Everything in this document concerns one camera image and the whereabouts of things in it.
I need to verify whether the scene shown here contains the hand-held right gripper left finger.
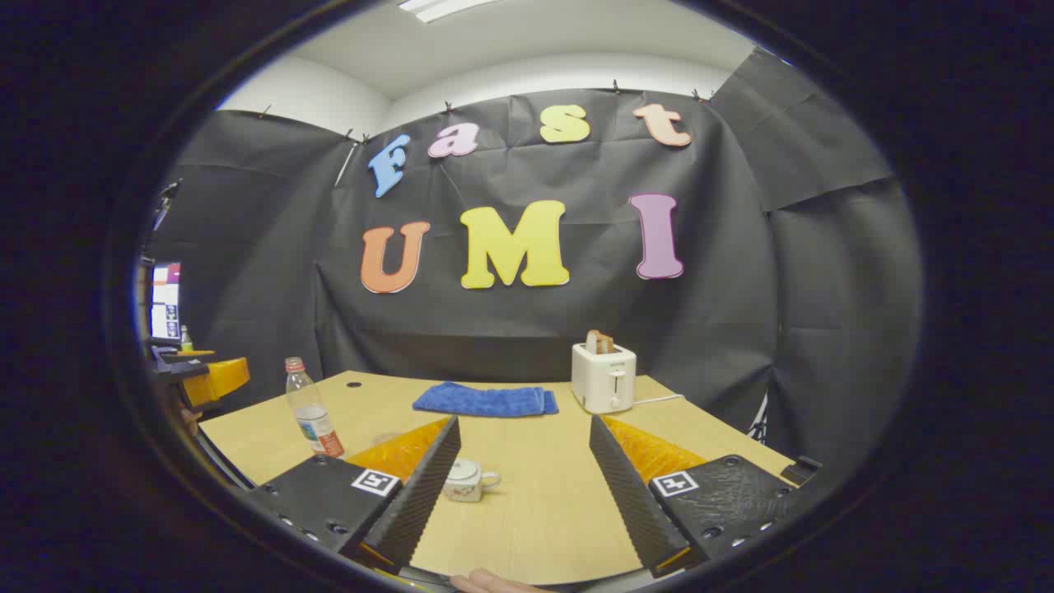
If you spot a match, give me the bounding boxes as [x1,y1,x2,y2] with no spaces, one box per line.
[243,414,464,576]

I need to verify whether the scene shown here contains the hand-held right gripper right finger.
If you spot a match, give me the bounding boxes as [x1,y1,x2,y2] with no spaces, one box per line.
[588,413,798,579]

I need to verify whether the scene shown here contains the white floral teacup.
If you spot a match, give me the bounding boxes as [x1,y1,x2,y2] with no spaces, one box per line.
[443,459,502,503]

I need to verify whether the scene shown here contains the clear plastic water bottle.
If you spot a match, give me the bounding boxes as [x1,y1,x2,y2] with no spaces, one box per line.
[284,357,346,459]

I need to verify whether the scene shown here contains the computer monitor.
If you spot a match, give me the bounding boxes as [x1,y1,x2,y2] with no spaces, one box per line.
[150,262,183,340]

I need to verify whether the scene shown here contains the blue folded towel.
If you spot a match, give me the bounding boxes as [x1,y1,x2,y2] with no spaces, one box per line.
[412,381,560,418]

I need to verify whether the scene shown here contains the white toaster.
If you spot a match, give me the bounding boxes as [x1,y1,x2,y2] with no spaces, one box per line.
[571,340,637,415]

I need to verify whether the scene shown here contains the ceiling light panel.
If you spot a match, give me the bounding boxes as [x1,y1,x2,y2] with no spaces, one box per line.
[398,0,495,23]

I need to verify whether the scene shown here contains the black table edge bracket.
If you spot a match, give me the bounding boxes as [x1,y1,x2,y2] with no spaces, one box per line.
[781,455,824,487]

